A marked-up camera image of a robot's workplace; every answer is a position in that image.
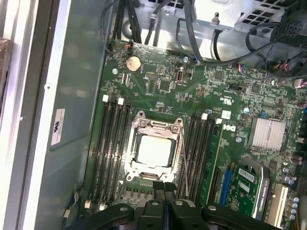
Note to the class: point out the white case sticker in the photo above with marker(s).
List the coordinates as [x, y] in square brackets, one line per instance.
[58, 129]

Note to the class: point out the green motherboard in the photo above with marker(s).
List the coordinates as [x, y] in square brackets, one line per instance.
[168, 100]

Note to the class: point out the silver chipset heatsink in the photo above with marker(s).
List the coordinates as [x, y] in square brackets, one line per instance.
[267, 134]

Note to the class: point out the thin metal locking lever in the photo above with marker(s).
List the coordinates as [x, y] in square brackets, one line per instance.
[184, 165]
[123, 189]

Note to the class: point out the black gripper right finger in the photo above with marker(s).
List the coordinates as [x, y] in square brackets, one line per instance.
[169, 191]

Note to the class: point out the white expansion slot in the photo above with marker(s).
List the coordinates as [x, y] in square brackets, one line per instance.
[279, 203]

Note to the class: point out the silver square CPU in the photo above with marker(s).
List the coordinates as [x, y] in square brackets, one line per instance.
[154, 152]

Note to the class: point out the blue expansion slot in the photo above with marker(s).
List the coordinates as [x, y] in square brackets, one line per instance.
[226, 184]

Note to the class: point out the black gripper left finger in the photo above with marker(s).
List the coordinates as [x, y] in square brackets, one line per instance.
[158, 191]

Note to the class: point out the black open PC case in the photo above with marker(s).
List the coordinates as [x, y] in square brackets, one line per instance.
[79, 95]

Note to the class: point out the CPU socket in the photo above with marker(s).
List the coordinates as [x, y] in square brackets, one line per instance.
[169, 178]

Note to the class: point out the black graphics card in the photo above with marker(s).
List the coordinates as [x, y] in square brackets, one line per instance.
[249, 189]

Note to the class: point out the black expansion slot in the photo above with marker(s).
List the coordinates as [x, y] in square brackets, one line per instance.
[214, 185]

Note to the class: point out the silver metal disk bay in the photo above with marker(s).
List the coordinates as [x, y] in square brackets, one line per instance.
[225, 25]

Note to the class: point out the round coin battery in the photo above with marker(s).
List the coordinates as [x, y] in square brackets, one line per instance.
[133, 63]

